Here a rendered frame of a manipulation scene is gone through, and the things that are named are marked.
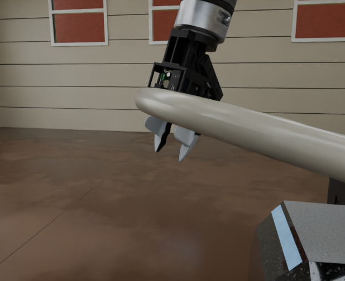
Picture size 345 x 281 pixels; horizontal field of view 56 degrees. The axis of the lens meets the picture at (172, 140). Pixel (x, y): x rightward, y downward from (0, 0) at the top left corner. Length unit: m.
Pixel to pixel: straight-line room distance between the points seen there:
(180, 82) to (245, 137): 0.30
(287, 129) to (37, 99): 8.06
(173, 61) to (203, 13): 0.09
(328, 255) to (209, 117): 0.65
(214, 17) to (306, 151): 0.36
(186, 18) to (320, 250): 0.60
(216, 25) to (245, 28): 6.37
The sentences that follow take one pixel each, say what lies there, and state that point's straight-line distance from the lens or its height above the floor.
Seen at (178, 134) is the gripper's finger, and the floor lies 1.17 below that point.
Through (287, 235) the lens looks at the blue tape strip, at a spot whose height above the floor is 0.85.
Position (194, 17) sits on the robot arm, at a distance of 0.54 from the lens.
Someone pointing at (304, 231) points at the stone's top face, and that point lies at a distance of 0.94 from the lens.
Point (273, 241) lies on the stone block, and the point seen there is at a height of 0.82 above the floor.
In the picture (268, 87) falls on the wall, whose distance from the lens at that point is 6.94.
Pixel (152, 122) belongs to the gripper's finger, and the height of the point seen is 1.19.
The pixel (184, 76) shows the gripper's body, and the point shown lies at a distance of 0.51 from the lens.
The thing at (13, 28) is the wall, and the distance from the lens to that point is 8.52.
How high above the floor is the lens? 1.27
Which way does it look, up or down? 12 degrees down
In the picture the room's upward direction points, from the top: straight up
